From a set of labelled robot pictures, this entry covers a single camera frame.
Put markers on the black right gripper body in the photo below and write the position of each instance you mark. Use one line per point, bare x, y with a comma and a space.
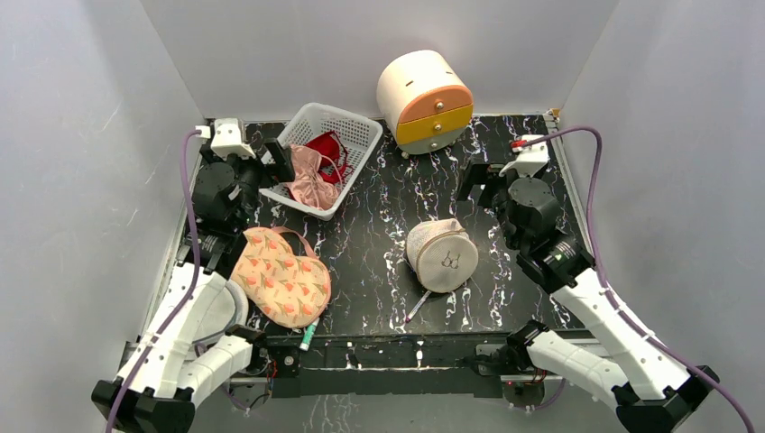
482, 181

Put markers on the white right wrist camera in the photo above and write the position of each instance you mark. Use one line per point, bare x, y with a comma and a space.
531, 156

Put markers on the red bra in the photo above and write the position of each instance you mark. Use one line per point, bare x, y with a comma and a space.
334, 157

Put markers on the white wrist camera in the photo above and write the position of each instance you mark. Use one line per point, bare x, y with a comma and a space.
531, 156
229, 139

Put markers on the white mesh laundry bag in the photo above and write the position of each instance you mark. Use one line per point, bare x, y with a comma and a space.
441, 254

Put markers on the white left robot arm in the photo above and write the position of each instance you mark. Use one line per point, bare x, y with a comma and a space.
139, 398

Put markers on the teal white marker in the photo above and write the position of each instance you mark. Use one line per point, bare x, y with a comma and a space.
308, 335

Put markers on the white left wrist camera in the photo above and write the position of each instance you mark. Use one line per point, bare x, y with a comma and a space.
229, 139

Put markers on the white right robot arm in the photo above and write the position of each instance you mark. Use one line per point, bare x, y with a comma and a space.
647, 390

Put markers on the pink pen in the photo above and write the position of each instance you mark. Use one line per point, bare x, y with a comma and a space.
414, 311

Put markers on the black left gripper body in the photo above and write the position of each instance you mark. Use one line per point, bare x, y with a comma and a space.
249, 177

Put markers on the black table front rail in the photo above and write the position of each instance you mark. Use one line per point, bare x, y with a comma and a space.
475, 363

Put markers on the pink satin bra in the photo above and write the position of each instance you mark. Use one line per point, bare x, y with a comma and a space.
309, 188

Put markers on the peach floral bra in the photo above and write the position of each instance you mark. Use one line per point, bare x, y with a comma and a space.
292, 290

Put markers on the round white drawer cabinet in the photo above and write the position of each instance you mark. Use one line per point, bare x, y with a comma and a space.
424, 103

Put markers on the white plastic basket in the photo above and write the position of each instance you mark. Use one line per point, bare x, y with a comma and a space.
358, 133

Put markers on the white mesh bag lid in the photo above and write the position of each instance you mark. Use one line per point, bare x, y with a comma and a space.
229, 308

